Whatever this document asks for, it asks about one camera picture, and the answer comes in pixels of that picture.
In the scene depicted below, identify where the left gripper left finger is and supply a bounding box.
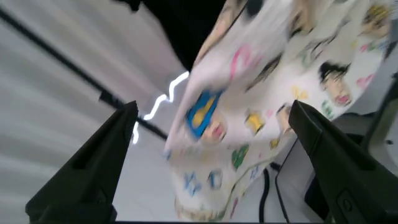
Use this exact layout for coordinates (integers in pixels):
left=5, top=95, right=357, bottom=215
left=25, top=100, right=139, bottom=223

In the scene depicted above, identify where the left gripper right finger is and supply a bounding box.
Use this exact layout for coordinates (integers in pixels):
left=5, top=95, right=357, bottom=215
left=288, top=99, right=398, bottom=224

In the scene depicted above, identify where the cream printed garment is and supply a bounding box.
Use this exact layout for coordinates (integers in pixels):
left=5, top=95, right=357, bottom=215
left=164, top=0, right=396, bottom=222

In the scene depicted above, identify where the black sleeveless top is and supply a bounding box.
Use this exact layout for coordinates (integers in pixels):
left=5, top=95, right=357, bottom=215
left=113, top=0, right=228, bottom=72

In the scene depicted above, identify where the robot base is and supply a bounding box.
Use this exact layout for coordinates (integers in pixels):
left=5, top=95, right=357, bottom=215
left=275, top=73, right=398, bottom=223

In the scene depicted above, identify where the black clothes rack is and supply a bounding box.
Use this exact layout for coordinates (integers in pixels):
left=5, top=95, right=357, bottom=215
left=0, top=6, right=169, bottom=141

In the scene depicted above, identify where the black cable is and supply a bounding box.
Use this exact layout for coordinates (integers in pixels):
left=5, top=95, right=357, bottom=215
left=259, top=161, right=282, bottom=223

